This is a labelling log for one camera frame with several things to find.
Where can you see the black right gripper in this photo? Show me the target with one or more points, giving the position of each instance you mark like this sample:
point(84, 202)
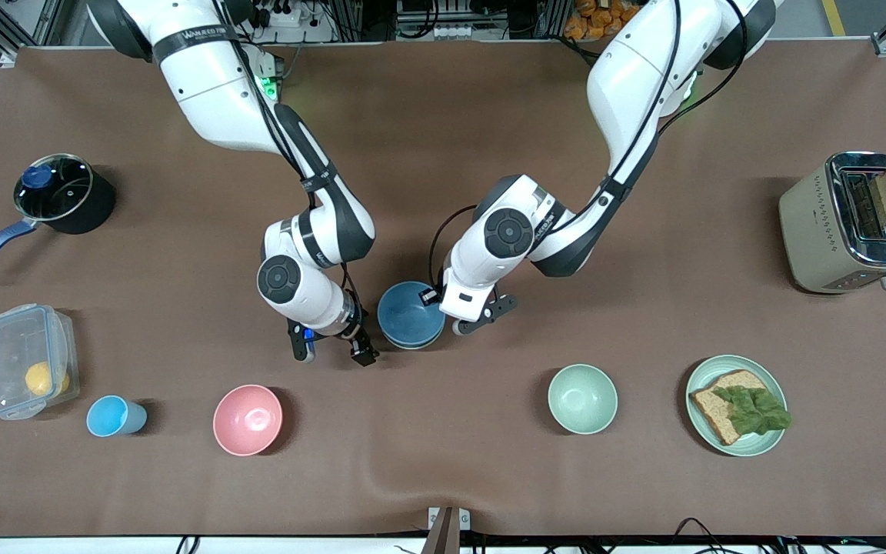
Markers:
point(358, 335)

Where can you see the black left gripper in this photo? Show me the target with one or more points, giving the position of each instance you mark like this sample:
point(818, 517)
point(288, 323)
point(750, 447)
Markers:
point(429, 295)

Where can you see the blue bowl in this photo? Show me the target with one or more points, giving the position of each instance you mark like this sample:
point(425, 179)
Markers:
point(408, 312)

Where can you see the sage green bowl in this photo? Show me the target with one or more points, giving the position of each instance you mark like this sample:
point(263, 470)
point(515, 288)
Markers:
point(420, 347)

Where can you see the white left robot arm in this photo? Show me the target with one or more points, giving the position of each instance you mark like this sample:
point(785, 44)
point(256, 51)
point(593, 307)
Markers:
point(635, 69)

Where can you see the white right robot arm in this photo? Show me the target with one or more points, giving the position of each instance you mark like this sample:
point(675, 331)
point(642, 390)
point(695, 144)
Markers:
point(212, 85)

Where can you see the pink bowl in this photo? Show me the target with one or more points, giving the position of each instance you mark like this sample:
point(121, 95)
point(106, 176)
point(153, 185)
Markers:
point(248, 419)

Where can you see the pale mint green bowl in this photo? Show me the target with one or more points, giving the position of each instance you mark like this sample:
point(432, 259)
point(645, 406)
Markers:
point(582, 398)

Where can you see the brown table cloth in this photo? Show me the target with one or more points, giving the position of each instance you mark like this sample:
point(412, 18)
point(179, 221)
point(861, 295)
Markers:
point(443, 154)

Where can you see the blue plastic cup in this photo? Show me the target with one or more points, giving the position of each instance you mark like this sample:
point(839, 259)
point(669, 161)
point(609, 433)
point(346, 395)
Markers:
point(111, 416)

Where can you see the small white power strip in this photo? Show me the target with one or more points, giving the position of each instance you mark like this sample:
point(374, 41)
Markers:
point(457, 32)

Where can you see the large white power strip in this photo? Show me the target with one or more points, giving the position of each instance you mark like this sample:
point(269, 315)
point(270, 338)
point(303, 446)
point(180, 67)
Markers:
point(293, 19)

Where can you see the brown bread slice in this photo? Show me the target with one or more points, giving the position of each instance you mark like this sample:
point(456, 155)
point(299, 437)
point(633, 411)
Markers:
point(716, 419)

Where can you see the bag of orange snacks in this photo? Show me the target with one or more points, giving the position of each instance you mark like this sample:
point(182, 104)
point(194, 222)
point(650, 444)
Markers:
point(589, 23)

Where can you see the yellow lemon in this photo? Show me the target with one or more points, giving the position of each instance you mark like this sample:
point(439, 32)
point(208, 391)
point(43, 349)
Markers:
point(41, 378)

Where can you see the glass lid with blue knob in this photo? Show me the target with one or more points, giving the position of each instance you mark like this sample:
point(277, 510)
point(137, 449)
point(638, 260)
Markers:
point(62, 192)

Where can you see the green lettuce leaf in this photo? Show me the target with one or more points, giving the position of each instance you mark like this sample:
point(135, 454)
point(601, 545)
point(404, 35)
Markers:
point(754, 412)

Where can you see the green plate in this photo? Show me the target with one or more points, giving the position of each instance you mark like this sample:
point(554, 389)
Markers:
point(747, 446)

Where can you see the clear plastic lidded container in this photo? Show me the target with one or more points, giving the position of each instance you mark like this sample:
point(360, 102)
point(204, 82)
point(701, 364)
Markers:
point(8, 350)

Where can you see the beige and chrome toaster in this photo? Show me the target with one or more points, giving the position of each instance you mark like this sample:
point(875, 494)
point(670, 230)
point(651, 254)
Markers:
point(812, 231)

